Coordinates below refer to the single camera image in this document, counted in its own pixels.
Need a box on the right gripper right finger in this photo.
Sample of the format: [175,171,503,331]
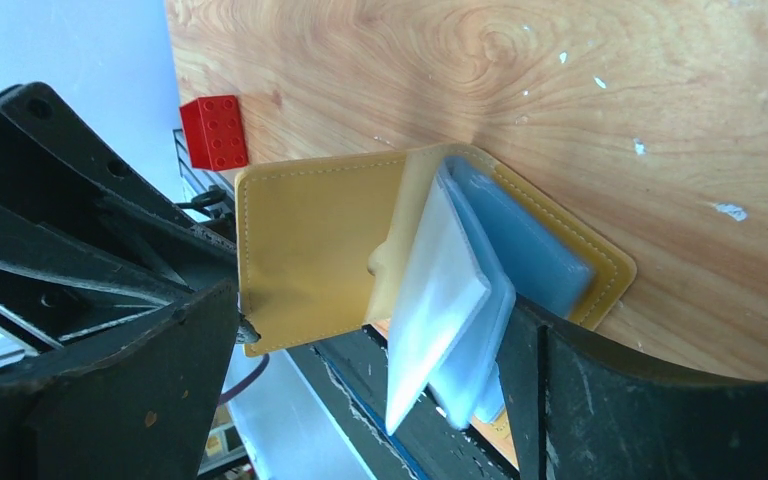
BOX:
[497,298,768,479]

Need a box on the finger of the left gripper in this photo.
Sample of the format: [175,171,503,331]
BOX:
[0,82,240,293]
[0,193,234,372]

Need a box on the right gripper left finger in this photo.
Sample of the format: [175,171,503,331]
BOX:
[0,281,240,479]

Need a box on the yellow leather card holder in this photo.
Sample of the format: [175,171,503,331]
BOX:
[234,142,638,468]

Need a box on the red white small block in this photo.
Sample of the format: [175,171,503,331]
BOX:
[179,95,248,172]

